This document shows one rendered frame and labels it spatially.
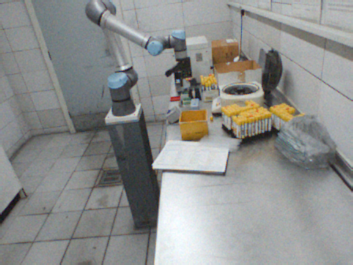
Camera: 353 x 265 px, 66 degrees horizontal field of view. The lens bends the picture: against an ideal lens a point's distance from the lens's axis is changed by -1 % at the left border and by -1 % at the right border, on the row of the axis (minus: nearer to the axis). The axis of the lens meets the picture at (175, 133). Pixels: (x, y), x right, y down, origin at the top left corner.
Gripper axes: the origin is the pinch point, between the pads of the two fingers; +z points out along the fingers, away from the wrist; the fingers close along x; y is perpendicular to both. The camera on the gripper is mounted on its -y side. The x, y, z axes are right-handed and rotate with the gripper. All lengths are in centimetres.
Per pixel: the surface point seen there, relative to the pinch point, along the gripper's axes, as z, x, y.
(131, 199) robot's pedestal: 69, -16, -44
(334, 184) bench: 9, -88, 51
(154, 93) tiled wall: 58, 169, -42
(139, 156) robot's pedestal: 34.5, -15.7, -31.9
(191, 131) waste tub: 4.5, -46.6, 3.7
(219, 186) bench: 9, -83, 12
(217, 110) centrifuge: 6.0, -22.1, 18.6
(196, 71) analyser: -0.3, 37.8, 11.1
